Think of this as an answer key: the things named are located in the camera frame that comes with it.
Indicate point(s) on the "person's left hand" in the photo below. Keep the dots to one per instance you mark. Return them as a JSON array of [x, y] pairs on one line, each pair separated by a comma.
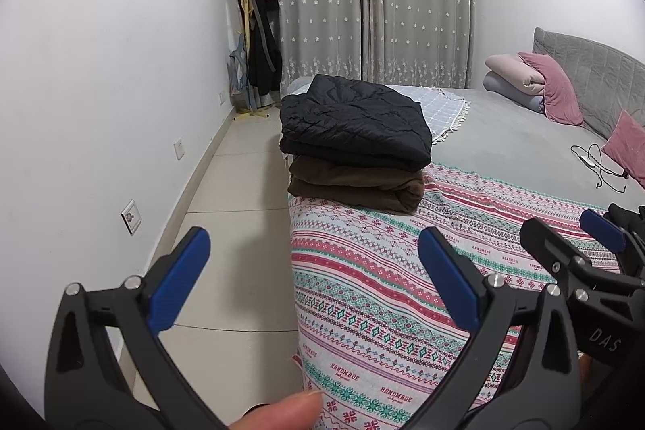
[[282, 415]]

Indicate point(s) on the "pink pillow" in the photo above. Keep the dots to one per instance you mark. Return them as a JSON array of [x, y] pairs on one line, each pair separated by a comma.
[[630, 148], [554, 92]]

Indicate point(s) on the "black quilted jacket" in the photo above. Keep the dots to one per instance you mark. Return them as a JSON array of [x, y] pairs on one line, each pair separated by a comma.
[[352, 122]]

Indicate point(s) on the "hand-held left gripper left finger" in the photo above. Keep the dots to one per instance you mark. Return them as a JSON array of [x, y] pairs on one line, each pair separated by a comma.
[[181, 279]]

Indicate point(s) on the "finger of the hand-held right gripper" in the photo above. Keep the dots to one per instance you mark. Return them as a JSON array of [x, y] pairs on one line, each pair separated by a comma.
[[549, 243], [602, 226]]

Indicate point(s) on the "white fringed cloth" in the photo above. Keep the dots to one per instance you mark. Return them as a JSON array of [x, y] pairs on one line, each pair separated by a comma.
[[443, 107]]

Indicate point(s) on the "light blue bag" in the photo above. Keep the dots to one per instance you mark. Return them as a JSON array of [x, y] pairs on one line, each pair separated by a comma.
[[237, 72]]

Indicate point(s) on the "wall socket with round insert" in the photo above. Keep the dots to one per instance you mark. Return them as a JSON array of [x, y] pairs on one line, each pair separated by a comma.
[[131, 217]]

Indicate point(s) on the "patterned knit blanket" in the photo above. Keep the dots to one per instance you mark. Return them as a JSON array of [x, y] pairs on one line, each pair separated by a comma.
[[383, 289]]

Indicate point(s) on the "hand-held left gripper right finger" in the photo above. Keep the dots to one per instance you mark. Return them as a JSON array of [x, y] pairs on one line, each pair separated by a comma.
[[451, 279]]

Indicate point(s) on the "bed with grey sheet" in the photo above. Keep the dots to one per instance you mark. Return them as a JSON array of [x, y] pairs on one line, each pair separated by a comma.
[[514, 143]]

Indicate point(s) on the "folded beige and grey quilt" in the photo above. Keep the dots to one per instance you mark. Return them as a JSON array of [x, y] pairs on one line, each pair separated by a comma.
[[509, 72]]

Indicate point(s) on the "wooden coat rack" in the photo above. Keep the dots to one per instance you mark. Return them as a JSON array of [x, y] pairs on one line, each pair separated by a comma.
[[252, 113]]

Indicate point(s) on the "dark cloth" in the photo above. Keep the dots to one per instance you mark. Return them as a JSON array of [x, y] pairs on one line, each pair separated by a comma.
[[625, 213]]

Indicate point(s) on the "brown folded garment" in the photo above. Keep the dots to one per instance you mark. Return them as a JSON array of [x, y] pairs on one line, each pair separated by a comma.
[[352, 188]]

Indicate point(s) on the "grey padded headboard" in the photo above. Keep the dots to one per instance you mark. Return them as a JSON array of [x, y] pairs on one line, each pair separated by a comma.
[[604, 72]]

